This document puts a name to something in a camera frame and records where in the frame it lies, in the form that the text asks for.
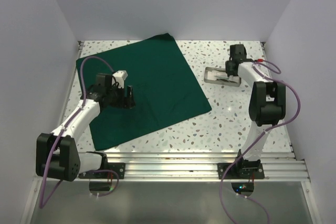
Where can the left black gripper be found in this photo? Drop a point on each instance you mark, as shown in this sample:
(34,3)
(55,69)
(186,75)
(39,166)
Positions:
(128,102)

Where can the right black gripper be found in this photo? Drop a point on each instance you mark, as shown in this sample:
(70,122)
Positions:
(227,67)

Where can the silver metal tray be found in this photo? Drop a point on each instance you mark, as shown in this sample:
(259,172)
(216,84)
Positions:
(208,78)

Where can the white sterile packet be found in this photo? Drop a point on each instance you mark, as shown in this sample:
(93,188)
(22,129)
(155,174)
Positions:
(227,78)
(218,74)

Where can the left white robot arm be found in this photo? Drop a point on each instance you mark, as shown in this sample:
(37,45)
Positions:
(57,156)

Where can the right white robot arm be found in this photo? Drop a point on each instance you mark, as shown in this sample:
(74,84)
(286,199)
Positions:
(267,105)

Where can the green surgical cloth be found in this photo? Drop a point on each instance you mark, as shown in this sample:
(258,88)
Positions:
(165,90)

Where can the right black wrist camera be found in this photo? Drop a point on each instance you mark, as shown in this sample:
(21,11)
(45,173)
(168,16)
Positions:
(238,54)

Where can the aluminium rail frame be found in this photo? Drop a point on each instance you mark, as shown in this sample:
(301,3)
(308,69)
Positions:
(171,175)

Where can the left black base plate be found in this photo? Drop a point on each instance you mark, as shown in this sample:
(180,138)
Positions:
(118,168)

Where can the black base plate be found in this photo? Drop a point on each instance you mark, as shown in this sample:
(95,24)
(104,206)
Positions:
(118,168)
(240,173)

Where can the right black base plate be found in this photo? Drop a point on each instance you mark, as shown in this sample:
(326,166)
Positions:
(240,173)

